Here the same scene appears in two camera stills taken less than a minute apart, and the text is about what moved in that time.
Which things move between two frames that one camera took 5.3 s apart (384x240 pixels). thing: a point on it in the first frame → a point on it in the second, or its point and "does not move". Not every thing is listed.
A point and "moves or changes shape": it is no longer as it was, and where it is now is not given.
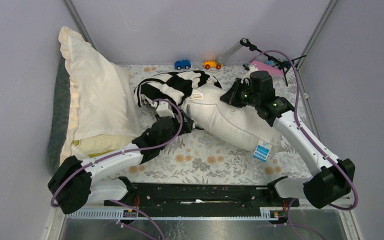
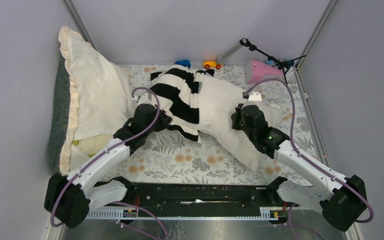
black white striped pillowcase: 174,86 moves or changes shape
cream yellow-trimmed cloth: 97,145 does not move
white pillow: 239,127 moves or changes shape
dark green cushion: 60,116 does not move
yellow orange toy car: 211,63 does not move
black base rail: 263,195 does not move
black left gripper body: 175,127 → 160,124
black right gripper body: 247,96 → 238,123
